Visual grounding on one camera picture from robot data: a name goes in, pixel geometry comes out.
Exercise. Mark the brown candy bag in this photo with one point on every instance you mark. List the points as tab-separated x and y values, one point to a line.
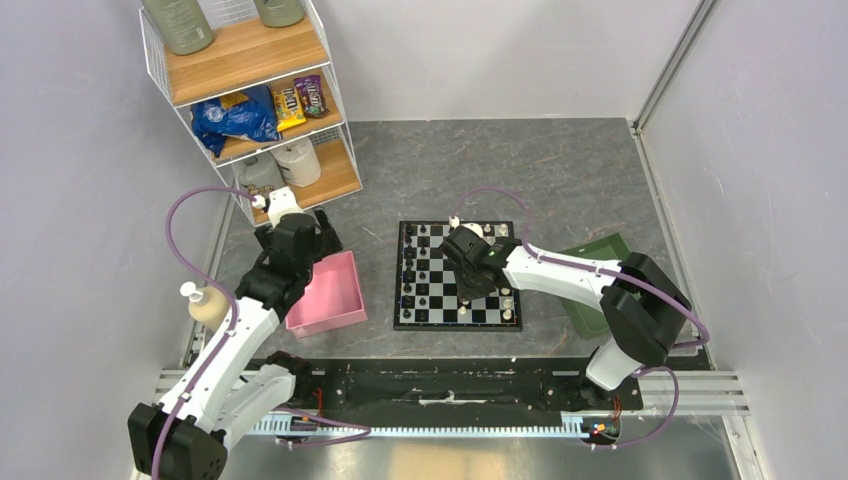
310	91

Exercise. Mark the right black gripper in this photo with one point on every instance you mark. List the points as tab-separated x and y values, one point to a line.
467	293

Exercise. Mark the blue snack bag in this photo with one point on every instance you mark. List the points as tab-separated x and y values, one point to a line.
247	114

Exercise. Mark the grey-green bottle left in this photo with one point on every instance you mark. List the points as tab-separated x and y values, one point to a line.
182	24

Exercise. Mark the white paper roll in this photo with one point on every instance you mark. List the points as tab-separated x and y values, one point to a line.
298	162

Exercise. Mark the soap pump dispenser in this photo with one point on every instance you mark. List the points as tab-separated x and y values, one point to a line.
206	305

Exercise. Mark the grey-green bottle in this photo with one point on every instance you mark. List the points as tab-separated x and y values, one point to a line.
182	24
279	13

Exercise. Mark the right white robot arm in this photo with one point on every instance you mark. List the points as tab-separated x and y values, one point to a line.
642	306

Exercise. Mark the white wire wooden shelf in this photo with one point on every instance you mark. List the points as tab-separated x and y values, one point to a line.
245	53

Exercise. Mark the grey-green bottle right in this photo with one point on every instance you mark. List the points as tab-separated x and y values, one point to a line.
279	13

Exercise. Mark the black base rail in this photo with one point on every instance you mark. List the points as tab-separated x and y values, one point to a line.
454	392

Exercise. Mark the pink plastic bin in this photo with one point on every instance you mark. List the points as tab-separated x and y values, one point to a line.
332	300

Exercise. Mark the yellow candy bag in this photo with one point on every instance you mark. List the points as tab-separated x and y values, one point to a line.
288	108

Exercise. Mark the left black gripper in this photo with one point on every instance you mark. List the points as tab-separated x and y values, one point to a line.
326	242

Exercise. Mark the translucent plastic jug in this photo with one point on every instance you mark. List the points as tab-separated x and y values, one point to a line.
260	175

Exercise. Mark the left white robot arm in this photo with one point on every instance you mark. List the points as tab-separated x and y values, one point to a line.
190	431

